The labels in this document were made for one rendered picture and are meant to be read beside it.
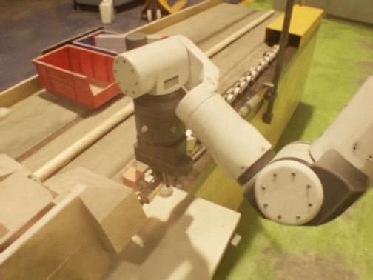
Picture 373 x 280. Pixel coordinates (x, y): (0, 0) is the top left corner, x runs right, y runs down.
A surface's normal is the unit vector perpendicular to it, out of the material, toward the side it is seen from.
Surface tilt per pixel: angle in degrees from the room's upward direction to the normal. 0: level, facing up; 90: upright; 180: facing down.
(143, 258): 0
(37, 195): 10
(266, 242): 0
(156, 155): 90
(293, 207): 66
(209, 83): 25
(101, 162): 0
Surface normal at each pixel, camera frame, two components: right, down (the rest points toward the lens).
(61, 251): 0.84, 0.20
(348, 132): -0.78, -0.18
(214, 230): 0.01, -0.78
